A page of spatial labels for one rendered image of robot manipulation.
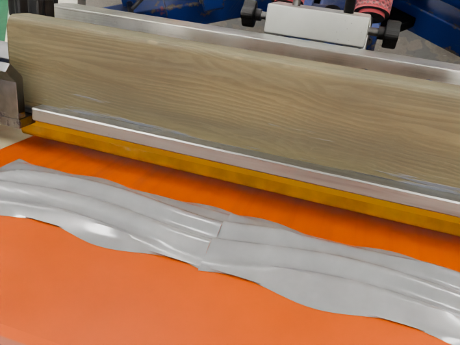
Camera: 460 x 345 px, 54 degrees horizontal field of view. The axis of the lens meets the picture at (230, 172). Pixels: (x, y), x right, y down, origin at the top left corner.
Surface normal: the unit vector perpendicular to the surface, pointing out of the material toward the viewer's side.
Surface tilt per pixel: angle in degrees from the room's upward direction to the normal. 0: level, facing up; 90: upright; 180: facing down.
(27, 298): 32
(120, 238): 7
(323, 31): 58
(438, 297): 3
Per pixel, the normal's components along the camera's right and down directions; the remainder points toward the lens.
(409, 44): -0.06, -0.57
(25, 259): 0.11, -0.90
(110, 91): -0.29, 0.34
